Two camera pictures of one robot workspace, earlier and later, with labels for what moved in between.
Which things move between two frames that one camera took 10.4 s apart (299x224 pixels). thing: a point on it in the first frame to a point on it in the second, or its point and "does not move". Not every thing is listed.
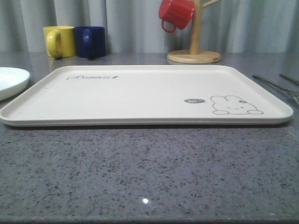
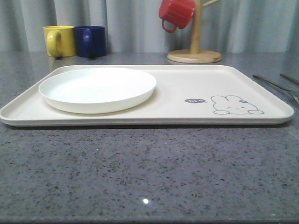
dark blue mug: [90, 41] does not move
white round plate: [13, 81] to [96, 90]
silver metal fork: [295, 94] does not move
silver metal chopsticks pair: [290, 79] does not move
